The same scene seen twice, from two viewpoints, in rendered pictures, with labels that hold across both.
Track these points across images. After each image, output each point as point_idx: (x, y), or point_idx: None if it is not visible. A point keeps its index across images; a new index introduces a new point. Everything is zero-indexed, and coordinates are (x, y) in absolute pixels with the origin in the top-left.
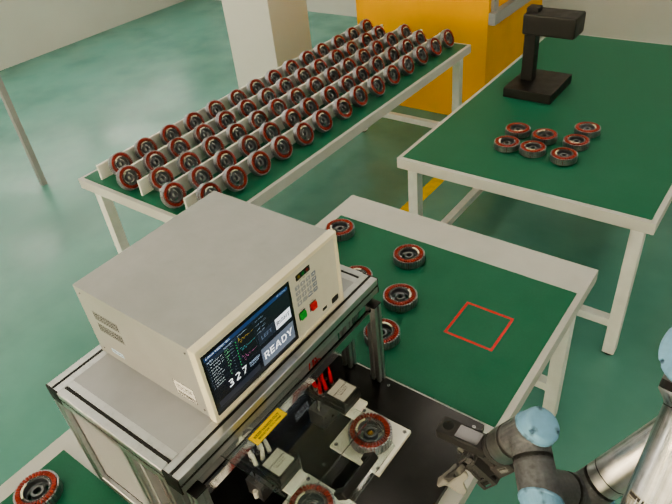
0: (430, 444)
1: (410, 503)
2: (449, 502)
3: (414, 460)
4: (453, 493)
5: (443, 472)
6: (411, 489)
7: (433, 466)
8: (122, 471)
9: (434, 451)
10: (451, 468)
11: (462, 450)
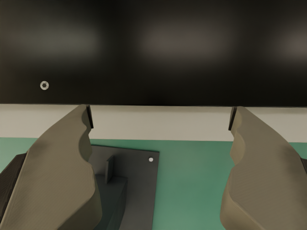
0: (234, 19)
1: (71, 59)
2: (134, 123)
3: (172, 9)
4: (156, 121)
5: (180, 84)
6: (102, 43)
7: (182, 56)
8: None
9: (220, 38)
10: (55, 183)
11: (234, 143)
